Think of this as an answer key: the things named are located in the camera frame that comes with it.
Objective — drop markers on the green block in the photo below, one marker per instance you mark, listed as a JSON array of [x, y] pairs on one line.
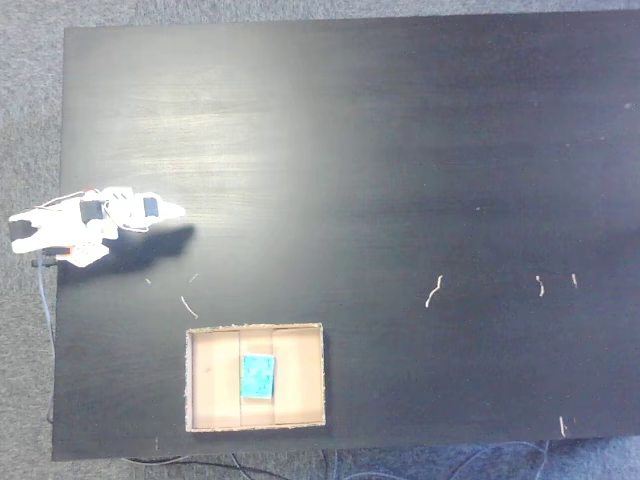
[[258, 377]]

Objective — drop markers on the open cardboard box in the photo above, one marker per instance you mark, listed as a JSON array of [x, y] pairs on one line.
[[210, 380]]

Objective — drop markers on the orange and white table clamp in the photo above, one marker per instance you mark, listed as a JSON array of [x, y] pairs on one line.
[[87, 252]]

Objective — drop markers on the thin pale scrap strip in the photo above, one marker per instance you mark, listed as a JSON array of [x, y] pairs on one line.
[[189, 307]]

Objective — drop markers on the long pale scrap strip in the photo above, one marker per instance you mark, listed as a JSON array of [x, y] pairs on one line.
[[434, 292]]

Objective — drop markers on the short pale scrap strip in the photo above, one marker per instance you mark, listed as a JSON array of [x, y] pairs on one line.
[[574, 280], [562, 426], [540, 286]]

